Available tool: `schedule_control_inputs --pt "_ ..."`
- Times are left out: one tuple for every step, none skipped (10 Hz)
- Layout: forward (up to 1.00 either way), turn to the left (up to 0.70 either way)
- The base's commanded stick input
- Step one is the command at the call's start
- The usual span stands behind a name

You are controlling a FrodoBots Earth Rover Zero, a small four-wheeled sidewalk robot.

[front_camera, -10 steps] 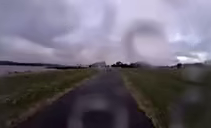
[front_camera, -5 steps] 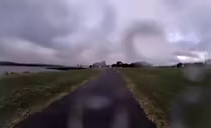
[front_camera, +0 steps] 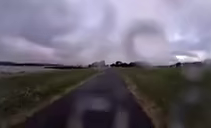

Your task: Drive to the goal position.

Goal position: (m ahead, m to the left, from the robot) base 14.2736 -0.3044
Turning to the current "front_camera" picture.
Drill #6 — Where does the dark asphalt path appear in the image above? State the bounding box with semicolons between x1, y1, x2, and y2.
17;68;157;128

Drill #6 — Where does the pale gravel verge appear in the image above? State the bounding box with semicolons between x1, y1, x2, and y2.
7;70;106;127
119;73;166;128

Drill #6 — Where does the green grass field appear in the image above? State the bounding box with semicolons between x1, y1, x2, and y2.
114;67;211;128
0;68;106;128

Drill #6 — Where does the row of distant buildings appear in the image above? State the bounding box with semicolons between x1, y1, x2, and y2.
168;60;207;69

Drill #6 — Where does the distant dark shoreline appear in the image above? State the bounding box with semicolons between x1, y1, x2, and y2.
0;60;87;70

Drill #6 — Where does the grey water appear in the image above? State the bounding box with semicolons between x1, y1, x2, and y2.
0;65;62;77

